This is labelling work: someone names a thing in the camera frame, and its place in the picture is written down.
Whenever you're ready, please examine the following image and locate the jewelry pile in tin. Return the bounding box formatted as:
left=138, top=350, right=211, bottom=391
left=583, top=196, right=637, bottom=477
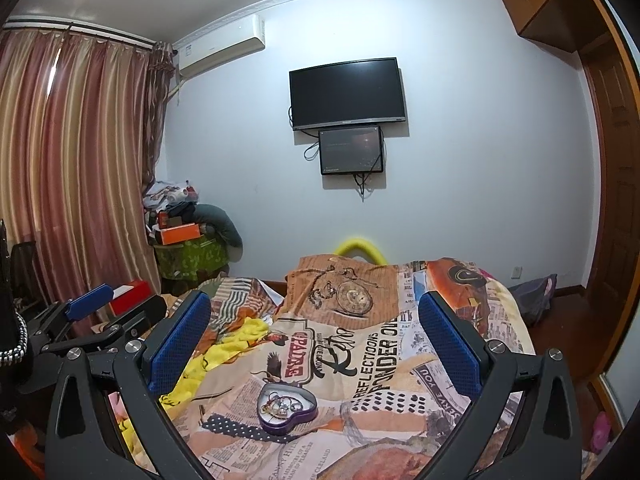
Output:
left=260, top=391, right=303, bottom=420

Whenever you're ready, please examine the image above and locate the red box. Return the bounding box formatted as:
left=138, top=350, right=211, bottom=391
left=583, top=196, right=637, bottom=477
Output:
left=110, top=280, right=153, bottom=316

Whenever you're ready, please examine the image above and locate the pink toy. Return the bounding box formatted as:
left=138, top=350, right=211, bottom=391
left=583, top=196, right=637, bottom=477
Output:
left=589, top=412, right=612, bottom=454

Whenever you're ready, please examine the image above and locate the green camouflage storage box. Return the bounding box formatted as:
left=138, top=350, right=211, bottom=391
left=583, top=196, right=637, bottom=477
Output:
left=153, top=236, right=229, bottom=281

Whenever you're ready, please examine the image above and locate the orange box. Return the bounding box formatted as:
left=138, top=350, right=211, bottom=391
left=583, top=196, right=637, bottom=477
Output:
left=152, top=223, right=202, bottom=245

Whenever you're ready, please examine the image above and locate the yellow cloth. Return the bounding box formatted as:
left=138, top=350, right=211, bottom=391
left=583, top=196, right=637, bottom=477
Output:
left=108, top=318, right=270, bottom=472

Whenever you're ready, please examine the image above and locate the dark grey clothing pile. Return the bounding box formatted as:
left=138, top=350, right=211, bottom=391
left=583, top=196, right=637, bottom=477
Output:
left=193, top=204, right=243, bottom=262

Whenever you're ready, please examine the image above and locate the dark bag on floor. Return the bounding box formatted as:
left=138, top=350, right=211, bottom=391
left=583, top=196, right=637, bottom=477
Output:
left=509, top=274, right=556, bottom=327

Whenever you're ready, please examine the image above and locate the purple heart-shaped tin box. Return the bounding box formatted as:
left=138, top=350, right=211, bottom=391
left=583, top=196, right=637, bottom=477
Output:
left=256, top=382, right=318, bottom=436

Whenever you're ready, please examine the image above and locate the printed newspaper-pattern bedspread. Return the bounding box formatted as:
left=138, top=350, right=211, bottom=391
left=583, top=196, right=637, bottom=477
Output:
left=173, top=255, right=534, bottom=479

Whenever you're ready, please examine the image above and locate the striped red-gold curtain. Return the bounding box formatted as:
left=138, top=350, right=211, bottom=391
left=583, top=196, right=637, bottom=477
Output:
left=1, top=28, right=172, bottom=300

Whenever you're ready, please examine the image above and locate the white air conditioner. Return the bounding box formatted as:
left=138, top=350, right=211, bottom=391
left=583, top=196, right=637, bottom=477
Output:
left=178, top=14, right=266, bottom=79

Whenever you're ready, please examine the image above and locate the brown wooden wardrobe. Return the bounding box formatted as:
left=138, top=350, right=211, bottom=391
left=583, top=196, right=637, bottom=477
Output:
left=498, top=0, right=640, bottom=376

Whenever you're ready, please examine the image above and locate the yellow foam ring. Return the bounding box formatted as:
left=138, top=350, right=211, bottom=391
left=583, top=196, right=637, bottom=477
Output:
left=333, top=236, right=388, bottom=267

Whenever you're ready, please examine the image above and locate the small black wall monitor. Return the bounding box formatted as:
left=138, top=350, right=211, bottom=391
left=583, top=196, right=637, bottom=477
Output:
left=318, top=126, right=384, bottom=176

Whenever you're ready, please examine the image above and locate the large black wall television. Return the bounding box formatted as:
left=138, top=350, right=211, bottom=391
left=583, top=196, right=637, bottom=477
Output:
left=288, top=58, right=407, bottom=130

